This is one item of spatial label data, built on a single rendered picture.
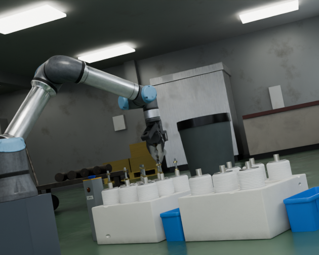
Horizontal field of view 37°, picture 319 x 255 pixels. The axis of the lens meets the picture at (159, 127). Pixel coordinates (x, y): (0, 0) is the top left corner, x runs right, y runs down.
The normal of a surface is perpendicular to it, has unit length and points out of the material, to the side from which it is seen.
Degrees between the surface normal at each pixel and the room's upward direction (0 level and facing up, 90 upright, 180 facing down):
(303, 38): 90
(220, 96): 90
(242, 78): 90
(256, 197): 90
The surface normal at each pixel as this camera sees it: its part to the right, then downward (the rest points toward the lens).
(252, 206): -0.64, 0.07
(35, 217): 0.94, -0.19
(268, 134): -0.29, -0.01
